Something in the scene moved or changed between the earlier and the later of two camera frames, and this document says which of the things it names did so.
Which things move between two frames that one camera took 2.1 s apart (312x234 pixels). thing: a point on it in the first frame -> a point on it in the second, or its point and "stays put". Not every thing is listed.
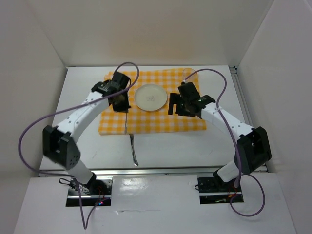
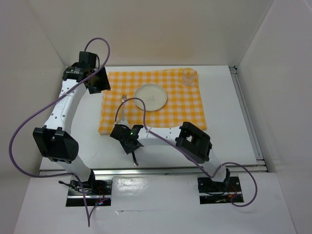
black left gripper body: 121,97 -> 91,71
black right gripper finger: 174,98 -> 130,147
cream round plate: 150,97 stays put
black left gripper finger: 121,106 -> 95,88
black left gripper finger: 126,104 -> 99,82
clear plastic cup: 193,78 stays put
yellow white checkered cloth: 135,120 stays put
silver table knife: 135,161 stays put
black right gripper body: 184,103 -> 124,143
